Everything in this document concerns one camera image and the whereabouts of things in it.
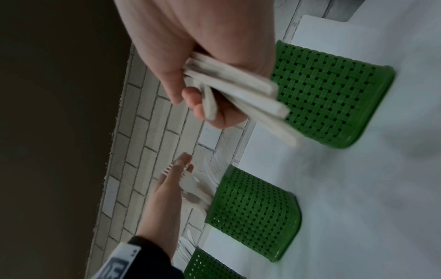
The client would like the person's right hand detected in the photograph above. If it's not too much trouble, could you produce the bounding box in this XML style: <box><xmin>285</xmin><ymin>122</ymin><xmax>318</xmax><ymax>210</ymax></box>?
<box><xmin>113</xmin><ymin>0</ymin><xmax>277</xmax><ymax>129</ymax></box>

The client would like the person's left hand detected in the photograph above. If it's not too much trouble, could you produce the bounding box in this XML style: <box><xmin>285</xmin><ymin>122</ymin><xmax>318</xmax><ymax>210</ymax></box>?
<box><xmin>137</xmin><ymin>152</ymin><xmax>195</xmax><ymax>260</ymax></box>

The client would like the handful of white plastic cutlery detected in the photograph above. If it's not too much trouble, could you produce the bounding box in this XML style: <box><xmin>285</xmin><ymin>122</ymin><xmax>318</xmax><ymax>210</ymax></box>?
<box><xmin>161</xmin><ymin>163</ymin><xmax>215</xmax><ymax>211</ymax></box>

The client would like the bunch of white plastic knives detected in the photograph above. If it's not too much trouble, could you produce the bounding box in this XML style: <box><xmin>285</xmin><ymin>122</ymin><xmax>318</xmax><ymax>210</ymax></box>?
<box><xmin>175</xmin><ymin>228</ymin><xmax>198</xmax><ymax>266</ymax></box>

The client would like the bundle of white plastic spoons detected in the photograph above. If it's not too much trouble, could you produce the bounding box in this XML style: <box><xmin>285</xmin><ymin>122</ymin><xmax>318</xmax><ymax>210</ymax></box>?
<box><xmin>182</xmin><ymin>51</ymin><xmax>298</xmax><ymax>148</ymax></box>

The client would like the black left wrist band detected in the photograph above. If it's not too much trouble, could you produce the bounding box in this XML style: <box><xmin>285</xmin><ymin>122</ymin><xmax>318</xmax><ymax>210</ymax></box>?
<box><xmin>89</xmin><ymin>235</ymin><xmax>185</xmax><ymax>279</ymax></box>

